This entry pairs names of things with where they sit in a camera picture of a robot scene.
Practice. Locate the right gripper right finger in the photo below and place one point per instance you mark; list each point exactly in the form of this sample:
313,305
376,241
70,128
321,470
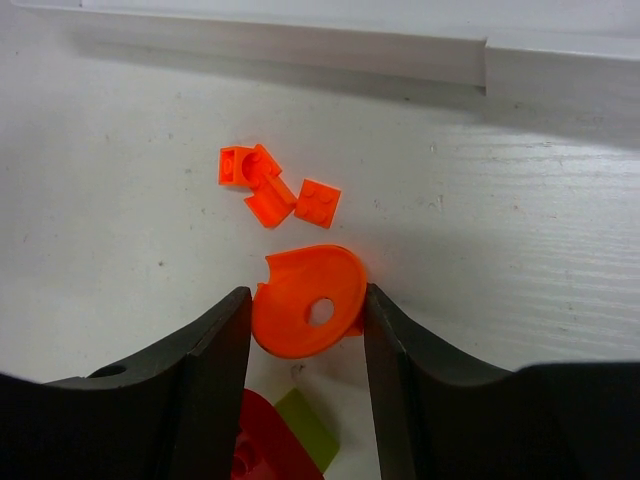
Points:
441,413

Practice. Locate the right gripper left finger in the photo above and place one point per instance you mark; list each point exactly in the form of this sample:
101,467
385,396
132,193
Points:
169,411

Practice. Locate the orange round lego disc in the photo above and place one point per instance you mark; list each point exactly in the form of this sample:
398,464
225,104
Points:
314,297

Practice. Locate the red and green lego stack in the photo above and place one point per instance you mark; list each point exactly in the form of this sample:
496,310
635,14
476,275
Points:
284,440

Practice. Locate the small orange lego pieces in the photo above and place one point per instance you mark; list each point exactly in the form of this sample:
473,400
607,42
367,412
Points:
271,200

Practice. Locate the white compartment sorting tray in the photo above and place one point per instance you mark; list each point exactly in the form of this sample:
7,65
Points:
584,53

